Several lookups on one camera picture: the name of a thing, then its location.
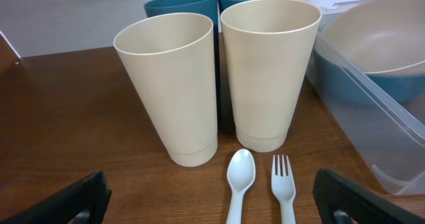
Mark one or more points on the white plastic spoon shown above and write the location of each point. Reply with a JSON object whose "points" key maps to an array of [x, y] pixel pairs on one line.
{"points": [[241, 174]]}

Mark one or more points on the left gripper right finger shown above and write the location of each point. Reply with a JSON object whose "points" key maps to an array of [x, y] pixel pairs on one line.
{"points": [[339, 200]]}

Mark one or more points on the beige cup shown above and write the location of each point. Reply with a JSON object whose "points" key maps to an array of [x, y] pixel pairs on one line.
{"points": [[170, 61], [268, 44]]}

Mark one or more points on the white plastic fork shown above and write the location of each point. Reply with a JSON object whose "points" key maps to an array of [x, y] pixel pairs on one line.
{"points": [[283, 187]]}

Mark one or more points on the clear plastic container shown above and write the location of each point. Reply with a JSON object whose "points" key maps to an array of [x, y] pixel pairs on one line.
{"points": [[389, 135]]}

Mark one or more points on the left blue cup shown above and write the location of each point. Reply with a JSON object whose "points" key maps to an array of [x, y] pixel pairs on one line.
{"points": [[208, 8]]}

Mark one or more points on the blue bowl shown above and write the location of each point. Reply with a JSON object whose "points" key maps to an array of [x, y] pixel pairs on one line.
{"points": [[334, 80]]}

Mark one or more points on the cream bowl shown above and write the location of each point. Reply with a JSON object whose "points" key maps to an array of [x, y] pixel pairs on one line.
{"points": [[384, 37]]}

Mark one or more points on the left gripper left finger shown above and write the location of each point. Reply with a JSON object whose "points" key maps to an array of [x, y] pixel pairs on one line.
{"points": [[85, 201]]}

